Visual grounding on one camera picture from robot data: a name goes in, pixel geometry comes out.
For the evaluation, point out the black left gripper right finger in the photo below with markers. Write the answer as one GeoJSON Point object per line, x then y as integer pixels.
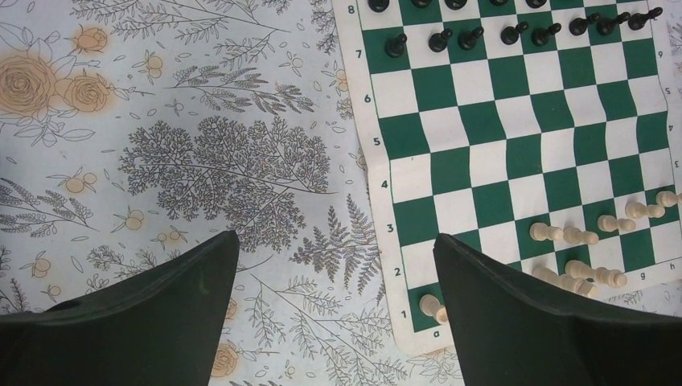
{"type": "Point", "coordinates": [510, 328]}

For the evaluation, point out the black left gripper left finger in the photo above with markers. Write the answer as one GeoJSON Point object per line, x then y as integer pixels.
{"type": "Point", "coordinates": [158, 327]}

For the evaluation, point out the white tall piece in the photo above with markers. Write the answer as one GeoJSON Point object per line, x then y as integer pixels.
{"type": "Point", "coordinates": [614, 278]}
{"type": "Point", "coordinates": [576, 285]}

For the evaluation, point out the white pawn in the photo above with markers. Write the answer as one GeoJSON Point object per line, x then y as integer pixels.
{"type": "Point", "coordinates": [608, 223]}
{"type": "Point", "coordinates": [637, 210]}
{"type": "Point", "coordinates": [572, 235]}
{"type": "Point", "coordinates": [541, 232]}

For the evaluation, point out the green white chess board mat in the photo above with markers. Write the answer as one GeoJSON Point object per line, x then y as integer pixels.
{"type": "Point", "coordinates": [579, 117]}

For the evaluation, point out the floral table mat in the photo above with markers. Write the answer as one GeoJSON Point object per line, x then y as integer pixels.
{"type": "Point", "coordinates": [133, 131]}

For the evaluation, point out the black pawn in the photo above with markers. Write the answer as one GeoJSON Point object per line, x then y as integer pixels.
{"type": "Point", "coordinates": [438, 42]}
{"type": "Point", "coordinates": [511, 34]}
{"type": "Point", "coordinates": [467, 40]}
{"type": "Point", "coordinates": [394, 47]}

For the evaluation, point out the black bishop piece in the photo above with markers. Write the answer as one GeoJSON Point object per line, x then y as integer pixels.
{"type": "Point", "coordinates": [455, 4]}

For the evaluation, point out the black knight piece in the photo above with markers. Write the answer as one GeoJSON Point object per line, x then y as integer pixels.
{"type": "Point", "coordinates": [421, 3]}

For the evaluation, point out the black rook corner piece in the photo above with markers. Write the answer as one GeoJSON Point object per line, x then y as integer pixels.
{"type": "Point", "coordinates": [378, 6]}

